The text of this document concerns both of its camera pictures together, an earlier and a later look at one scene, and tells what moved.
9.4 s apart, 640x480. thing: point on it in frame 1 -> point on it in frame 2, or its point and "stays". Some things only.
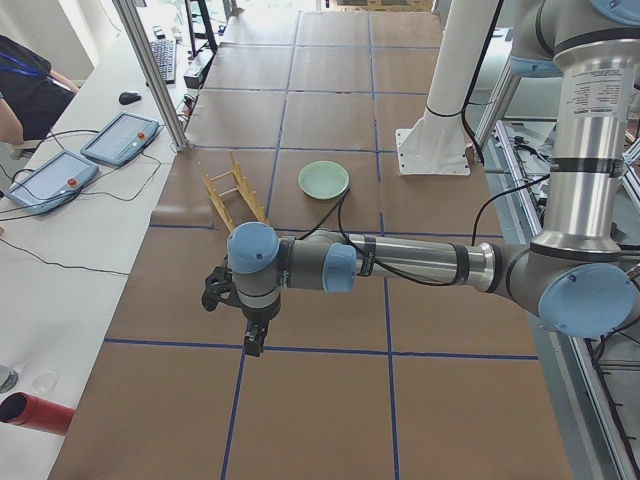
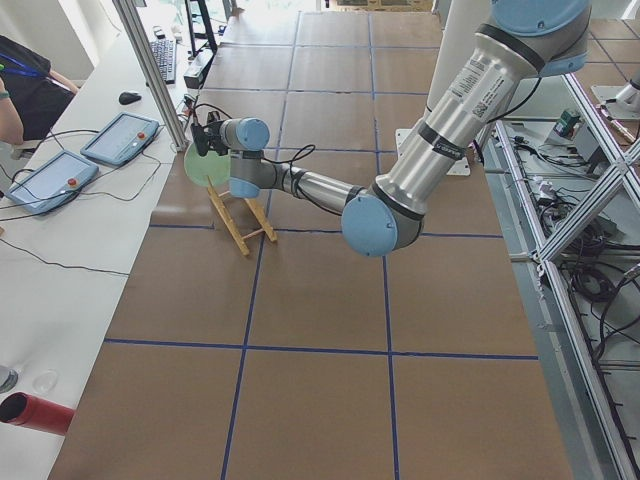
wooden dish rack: (228, 182) stays
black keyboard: (165, 54) stays
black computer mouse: (126, 98) stays
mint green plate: (323, 179) -> (212, 167)
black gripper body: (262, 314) -> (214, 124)
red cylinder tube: (36, 413) stays
